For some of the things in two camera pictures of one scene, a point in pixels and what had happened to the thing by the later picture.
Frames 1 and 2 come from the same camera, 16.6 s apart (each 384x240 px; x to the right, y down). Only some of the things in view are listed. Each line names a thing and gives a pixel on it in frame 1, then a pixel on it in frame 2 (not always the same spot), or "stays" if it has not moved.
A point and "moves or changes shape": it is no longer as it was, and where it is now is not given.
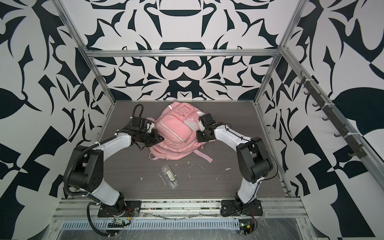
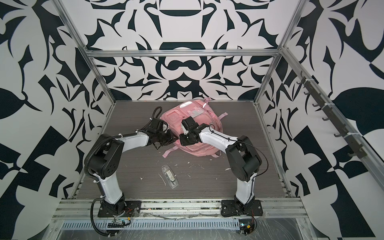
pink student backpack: x=178 y=125 moves or changes shape
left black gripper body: x=149 y=139 → x=165 y=139
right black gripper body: x=203 y=135 → x=187 y=139
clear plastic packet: x=170 y=176 stays
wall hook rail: x=331 y=116 stays
